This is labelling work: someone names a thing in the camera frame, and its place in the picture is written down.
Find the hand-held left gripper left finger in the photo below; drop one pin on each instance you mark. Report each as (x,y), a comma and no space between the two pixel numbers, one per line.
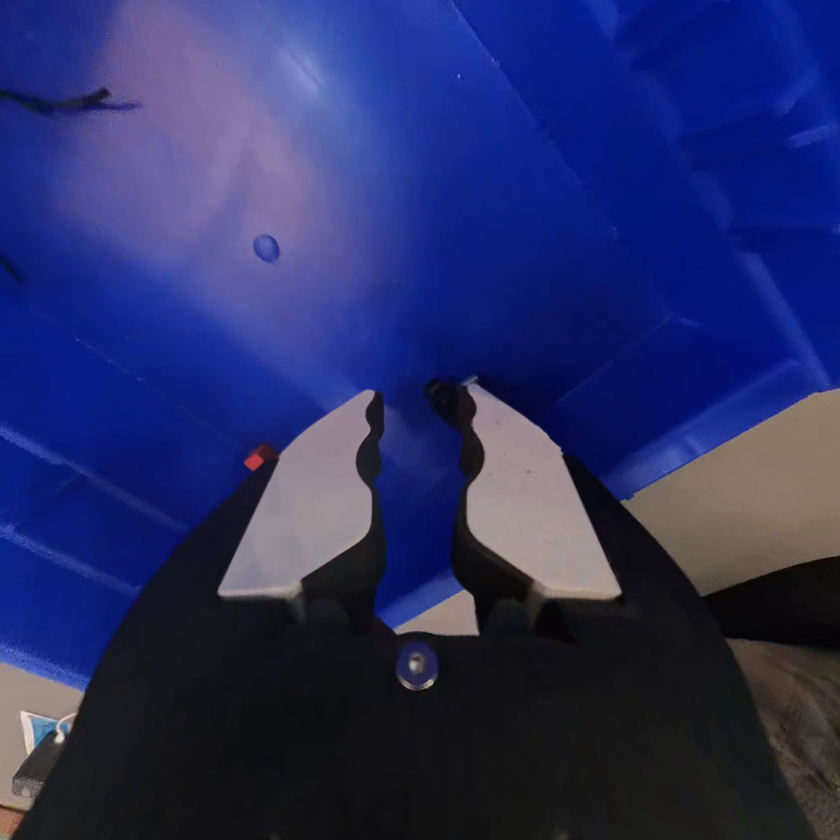
(302,512)

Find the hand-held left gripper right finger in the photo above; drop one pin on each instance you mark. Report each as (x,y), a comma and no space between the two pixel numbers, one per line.
(531,512)

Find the small black spring part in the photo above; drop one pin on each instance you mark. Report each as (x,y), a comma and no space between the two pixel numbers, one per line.
(441,394)

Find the blue plastic bin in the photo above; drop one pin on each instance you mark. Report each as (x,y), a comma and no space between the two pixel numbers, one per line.
(459,197)

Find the small red block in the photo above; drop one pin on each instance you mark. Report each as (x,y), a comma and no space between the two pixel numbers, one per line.
(261,457)

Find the black thread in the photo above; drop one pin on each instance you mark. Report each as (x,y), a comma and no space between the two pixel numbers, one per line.
(65,102)

